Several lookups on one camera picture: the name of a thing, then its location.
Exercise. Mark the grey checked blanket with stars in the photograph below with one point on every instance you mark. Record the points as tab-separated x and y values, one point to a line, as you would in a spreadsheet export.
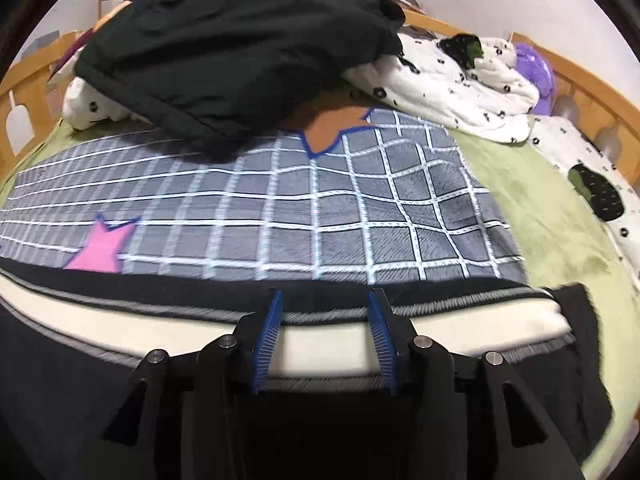
350	210

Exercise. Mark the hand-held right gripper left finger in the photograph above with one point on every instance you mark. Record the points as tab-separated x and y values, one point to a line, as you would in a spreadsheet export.
267	340

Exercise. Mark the black pants with white waistband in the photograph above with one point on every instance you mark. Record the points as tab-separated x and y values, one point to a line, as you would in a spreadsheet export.
90	320

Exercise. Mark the purple patterned pillow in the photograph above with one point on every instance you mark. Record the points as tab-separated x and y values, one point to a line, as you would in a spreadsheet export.
75	50

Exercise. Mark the green bed sheet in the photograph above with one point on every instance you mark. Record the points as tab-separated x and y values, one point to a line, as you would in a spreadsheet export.
540	220

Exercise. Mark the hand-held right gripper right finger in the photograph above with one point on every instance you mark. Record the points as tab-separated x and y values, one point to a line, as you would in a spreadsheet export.
382	345

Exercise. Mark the wooden bed frame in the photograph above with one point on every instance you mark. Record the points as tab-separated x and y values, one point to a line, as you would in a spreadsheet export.
30	85

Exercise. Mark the white floral quilt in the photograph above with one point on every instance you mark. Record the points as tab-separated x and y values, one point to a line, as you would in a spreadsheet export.
475	95

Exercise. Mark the white floral pillow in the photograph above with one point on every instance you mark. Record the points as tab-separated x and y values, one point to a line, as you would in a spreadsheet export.
560	145

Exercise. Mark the purple plush toy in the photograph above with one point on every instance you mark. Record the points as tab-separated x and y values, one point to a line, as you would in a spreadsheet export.
537	70

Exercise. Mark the black jacket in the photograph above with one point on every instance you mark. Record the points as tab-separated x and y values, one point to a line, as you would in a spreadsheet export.
225	60

